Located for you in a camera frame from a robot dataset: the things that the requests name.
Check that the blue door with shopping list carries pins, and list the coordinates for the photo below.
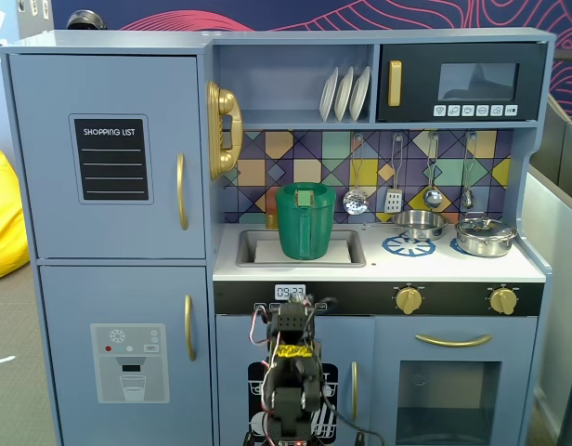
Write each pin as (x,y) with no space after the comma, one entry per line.
(44,209)

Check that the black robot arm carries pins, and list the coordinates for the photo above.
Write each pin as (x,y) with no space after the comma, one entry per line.
(290,404)

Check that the blue dishwasher door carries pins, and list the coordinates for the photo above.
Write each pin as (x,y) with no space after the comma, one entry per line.
(235,344)

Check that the blue oven door with window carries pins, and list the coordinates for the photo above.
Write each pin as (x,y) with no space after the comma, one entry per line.
(388,344)

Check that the blue door with dispenser print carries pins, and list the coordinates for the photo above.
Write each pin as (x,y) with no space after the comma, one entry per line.
(68,302)

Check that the black microwave door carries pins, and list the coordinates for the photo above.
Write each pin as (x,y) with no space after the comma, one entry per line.
(416,93)

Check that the blue toy kitchen cabinet body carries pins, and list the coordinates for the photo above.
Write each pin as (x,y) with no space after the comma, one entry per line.
(128,41)

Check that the white digital clock display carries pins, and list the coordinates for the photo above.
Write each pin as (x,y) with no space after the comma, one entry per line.
(281,292)

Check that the grey toy sink basin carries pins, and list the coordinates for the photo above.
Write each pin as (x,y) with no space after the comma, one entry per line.
(248,251)

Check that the green plastic pitcher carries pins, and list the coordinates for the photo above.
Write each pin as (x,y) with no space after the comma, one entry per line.
(304,232)

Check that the gold toy faucet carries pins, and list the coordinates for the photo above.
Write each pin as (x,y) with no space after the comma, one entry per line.
(270,221)

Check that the gold stove knob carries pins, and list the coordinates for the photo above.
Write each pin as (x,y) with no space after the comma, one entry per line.
(409,301)
(503,301)

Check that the metal skimmer spoon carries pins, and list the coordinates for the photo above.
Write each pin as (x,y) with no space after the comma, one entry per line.
(355,202)

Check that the metal slotted spatula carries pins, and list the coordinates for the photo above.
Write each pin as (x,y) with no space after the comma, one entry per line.
(393,200)

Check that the steel frying pan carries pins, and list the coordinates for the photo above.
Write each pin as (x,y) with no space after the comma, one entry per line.
(420,224)

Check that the grey water dispenser sticker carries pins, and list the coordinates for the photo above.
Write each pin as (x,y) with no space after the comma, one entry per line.
(128,385)

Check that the metal ladle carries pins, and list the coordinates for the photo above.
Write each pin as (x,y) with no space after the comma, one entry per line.
(432,199)

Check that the steel pot with lid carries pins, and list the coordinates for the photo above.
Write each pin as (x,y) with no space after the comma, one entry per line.
(485,241)

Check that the metal hanging spoon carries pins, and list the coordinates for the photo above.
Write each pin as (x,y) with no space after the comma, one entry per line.
(467,199)

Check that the white toy plate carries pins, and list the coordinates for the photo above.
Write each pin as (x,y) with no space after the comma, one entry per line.
(328,95)
(359,93)
(343,95)

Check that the gold toy telephone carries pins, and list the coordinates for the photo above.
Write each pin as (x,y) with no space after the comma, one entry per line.
(221,100)

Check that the black shopping list sticker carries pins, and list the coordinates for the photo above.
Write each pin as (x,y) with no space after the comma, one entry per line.
(112,158)

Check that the grey partition panel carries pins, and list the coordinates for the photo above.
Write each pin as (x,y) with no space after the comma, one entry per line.
(553,195)

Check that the yellow beanbag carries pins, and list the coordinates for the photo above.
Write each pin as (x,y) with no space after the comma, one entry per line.
(3,223)

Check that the black round helmet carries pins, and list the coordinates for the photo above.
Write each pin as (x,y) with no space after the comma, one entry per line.
(84,21)

